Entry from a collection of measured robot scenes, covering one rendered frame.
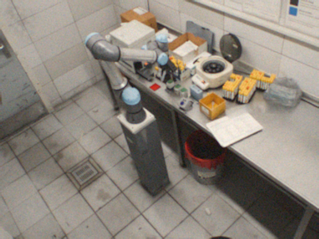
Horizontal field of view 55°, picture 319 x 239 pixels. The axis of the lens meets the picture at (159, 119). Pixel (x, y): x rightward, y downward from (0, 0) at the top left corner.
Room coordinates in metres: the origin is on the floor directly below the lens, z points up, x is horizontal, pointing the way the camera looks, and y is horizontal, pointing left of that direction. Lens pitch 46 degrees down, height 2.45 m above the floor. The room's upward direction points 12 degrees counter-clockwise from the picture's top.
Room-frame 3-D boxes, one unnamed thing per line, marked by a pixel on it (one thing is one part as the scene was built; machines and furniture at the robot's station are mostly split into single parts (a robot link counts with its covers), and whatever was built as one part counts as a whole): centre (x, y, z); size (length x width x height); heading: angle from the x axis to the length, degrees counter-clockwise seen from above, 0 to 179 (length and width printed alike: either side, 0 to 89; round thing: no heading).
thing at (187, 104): (1.60, -0.22, 0.92); 0.13 x 0.07 x 0.08; 121
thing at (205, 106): (1.50, -0.38, 0.93); 0.13 x 0.13 x 0.10; 27
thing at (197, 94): (1.66, -0.31, 0.92); 0.10 x 0.07 x 0.10; 26
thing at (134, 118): (1.58, 0.16, 0.95); 0.15 x 0.15 x 0.10
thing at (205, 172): (1.57, -0.34, 0.22); 0.38 x 0.37 x 0.44; 31
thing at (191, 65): (2.02, -0.42, 0.92); 0.24 x 0.12 x 0.10; 121
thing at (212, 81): (1.85, -0.48, 0.94); 0.30 x 0.24 x 0.12; 112
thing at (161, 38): (1.84, -0.13, 1.29); 0.09 x 0.08 x 0.11; 113
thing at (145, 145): (1.57, 0.16, 0.44); 0.20 x 0.20 x 0.87; 31
